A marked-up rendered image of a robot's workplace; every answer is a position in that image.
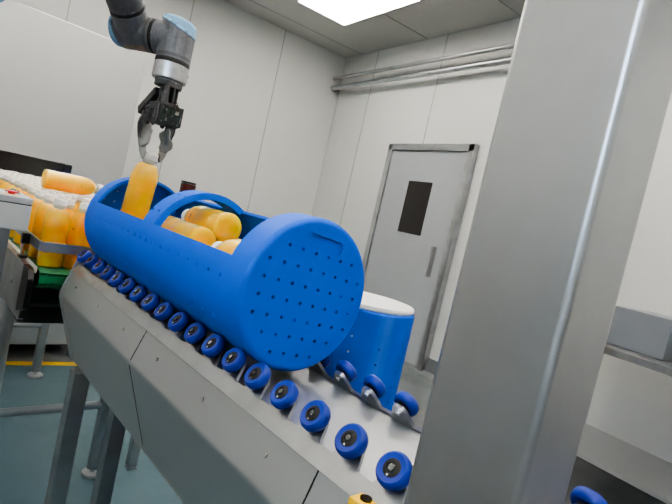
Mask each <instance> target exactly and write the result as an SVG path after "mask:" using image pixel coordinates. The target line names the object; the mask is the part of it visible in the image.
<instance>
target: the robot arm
mask: <svg viewBox="0 0 672 504"><path fill-rule="evenodd" d="M105 1H106V4H107V6H108V9H109V12H110V14H111V15H110V16H109V19H108V30H109V35H110V38H111V39H112V41H113V42H114V43H115V44H116V45H117V46H119V47H122V48H125V49H127V50H136V51H141V52H146V53H151V54H156V55H155V60H154V65H153V70H152V74H151V75H152V77H153V78H154V79H155V81H154V84H155V85H156V86H158V87H160V88H158V87H154V88H153V90H152V91H151V92H150V93H149V94H148V95H147V96H146V97H145V99H144V100H143V101H142V102H141V103H140V104H139V105H138V113H139V114H141V116H140V117H139V119H138V123H137V136H138V147H139V152H140V156H141V158H143V159H144V156H145V154H146V146H147V145H148V144H149V142H150V140H151V135H152V132H153V130H152V125H154V124H156V125H159V126H160V128H161V129H164V127H165V130H164V131H162V132H160V133H159V139H160V145H159V153H158V155H159V157H158V162H159V163H161V162H162V160H163V159H164V158H165V156H166V154H167V153H168V151H170V150H172V148H173V142H172V141H171V140H172V139H173V137H174V135H175V132H176V129H178V128H181V123H182V118H183V113H184V109H182V108H179V106H178V103H177V100H178V95H179V92H181V90H182V87H185V86H186V83H187V79H188V78H189V75H188V73H189V68H190V64H191V59H192V54H193V49H194V44H195V42H196V32H197V30H196V27H195V26H194V25H193V24H192V23H191V22H190V21H188V20H186V19H184V18H182V17H180V16H178V15H175V14H170V13H169V14H168V13H165V14H164V15H163V16H162V18H163V19H156V18H151V17H149V16H148V13H147V10H146V6H145V4H144V0H105ZM180 118H181V119H180ZM149 123H150V124H149ZM179 123H180V124H179Z"/></svg>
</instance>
